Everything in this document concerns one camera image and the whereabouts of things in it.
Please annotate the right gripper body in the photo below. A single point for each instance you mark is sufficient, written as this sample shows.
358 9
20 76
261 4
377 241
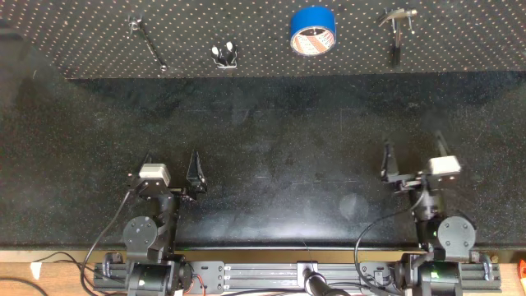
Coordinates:
404 178

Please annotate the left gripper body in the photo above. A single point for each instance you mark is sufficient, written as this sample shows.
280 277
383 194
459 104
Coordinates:
156 190

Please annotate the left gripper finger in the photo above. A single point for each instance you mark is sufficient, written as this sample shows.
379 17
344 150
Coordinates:
147 159
197 174

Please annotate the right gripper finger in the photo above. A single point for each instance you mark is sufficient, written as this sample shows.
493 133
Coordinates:
441 144
389 162

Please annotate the hammer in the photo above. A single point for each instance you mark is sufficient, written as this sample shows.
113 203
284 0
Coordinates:
395 45

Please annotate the roll of blue tape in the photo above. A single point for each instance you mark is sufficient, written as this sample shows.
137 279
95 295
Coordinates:
313 20

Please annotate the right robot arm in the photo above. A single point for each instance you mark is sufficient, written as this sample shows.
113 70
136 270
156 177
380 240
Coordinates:
446 238

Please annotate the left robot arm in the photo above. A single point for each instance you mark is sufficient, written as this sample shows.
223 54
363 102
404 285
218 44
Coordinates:
152 242

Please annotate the black pegboard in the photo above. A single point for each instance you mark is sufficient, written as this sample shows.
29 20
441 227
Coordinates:
452 49

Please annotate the metal hook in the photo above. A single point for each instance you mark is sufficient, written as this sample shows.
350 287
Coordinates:
134 19
410 25
226 66

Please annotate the wrench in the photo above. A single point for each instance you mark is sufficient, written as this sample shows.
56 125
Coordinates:
149 43

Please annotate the white tape strip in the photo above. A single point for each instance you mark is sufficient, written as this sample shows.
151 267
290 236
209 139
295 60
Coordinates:
35 269

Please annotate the orange object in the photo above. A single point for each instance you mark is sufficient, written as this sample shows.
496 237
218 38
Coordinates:
522 275

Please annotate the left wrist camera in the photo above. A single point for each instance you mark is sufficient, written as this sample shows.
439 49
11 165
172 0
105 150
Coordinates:
155 172

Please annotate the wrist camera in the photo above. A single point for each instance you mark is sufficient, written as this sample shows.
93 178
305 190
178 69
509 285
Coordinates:
155 172
444 165

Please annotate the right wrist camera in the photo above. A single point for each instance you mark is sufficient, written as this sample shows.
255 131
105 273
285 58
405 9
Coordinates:
444 165

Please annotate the mounting rail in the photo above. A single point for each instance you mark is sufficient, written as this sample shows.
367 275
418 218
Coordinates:
263 277

